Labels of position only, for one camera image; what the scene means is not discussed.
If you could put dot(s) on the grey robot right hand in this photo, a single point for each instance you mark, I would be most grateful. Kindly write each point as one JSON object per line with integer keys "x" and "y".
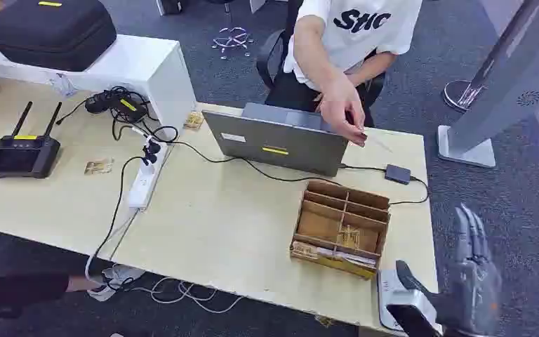
{"x": 471, "y": 293}

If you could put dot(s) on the person's right hand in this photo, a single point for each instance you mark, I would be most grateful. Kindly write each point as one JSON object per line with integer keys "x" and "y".
{"x": 341, "y": 107}

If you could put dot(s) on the person in white shirt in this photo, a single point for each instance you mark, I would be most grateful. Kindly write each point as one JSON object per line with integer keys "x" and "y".
{"x": 358, "y": 46}

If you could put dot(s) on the grey laptop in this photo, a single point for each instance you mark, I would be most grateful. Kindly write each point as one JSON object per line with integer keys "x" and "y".
{"x": 274, "y": 135}

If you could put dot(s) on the small dark usb hub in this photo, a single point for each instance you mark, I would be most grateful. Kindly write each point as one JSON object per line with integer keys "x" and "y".
{"x": 398, "y": 174}

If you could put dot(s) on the black office chair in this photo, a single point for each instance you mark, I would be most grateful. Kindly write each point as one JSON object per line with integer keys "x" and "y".
{"x": 269, "y": 56}

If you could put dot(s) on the round chrome stand base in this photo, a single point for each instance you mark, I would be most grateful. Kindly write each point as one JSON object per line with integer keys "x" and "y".
{"x": 458, "y": 95}

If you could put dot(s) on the wooden card box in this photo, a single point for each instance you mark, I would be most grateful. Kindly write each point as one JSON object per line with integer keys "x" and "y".
{"x": 325, "y": 223}

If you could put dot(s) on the chrome chair base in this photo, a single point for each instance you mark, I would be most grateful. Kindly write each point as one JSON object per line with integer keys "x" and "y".
{"x": 232, "y": 41}

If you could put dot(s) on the printed card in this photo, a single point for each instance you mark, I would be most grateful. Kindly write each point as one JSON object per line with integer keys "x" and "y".
{"x": 348, "y": 237}
{"x": 194, "y": 120}
{"x": 98, "y": 166}

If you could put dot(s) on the stack of cards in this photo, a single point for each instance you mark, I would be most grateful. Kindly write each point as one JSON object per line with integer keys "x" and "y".
{"x": 339, "y": 255}

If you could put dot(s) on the grey kiosk stand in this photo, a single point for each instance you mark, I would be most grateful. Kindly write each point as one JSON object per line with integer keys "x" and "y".
{"x": 497, "y": 88}

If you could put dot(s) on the black plug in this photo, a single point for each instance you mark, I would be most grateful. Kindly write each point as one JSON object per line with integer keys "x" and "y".
{"x": 151, "y": 150}

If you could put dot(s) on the white cabinet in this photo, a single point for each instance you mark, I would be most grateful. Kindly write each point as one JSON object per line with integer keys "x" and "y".
{"x": 134, "y": 65}

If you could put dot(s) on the white power strip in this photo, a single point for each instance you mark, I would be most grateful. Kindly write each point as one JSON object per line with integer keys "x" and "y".
{"x": 143, "y": 186}

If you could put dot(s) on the black power adapter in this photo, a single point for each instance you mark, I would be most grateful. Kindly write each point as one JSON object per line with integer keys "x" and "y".
{"x": 120, "y": 104}

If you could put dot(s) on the white shoe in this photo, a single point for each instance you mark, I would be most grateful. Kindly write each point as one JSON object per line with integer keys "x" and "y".
{"x": 116, "y": 276}

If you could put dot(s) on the black carry case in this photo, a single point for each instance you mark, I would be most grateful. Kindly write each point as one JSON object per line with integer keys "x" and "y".
{"x": 51, "y": 32}

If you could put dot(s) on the black controller with antennas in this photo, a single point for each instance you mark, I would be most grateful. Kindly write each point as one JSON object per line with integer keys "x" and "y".
{"x": 23, "y": 158}

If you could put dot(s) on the person's leg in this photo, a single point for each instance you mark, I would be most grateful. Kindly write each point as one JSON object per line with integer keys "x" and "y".
{"x": 18, "y": 290}

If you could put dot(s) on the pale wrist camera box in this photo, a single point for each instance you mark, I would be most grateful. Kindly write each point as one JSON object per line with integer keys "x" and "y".
{"x": 392, "y": 290}

